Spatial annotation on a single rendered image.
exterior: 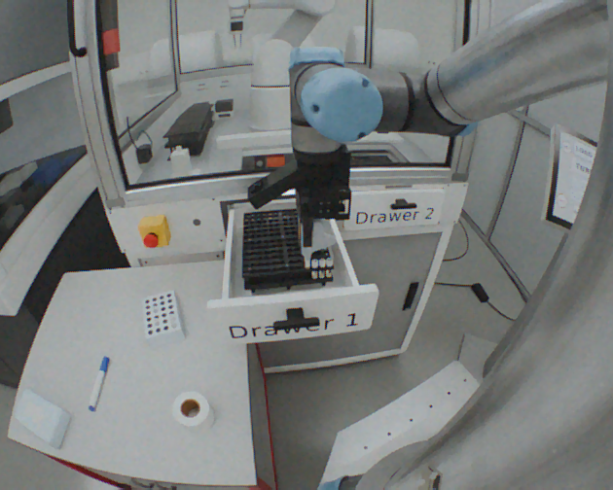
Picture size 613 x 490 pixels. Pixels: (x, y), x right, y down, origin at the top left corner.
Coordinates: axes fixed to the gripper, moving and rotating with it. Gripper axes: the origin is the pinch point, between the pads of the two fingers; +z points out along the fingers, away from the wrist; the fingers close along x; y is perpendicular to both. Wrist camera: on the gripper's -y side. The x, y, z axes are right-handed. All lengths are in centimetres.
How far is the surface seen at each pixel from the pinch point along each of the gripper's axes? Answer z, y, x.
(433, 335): 94, 73, 33
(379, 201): 3.7, 22.9, 21.2
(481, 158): 40, 157, 136
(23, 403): 13, -66, -28
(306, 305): 2.7, -0.9, -10.7
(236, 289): 10.2, -13.9, 2.0
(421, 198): 3.4, 35.3, 21.1
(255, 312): 3.1, -9.5, -10.7
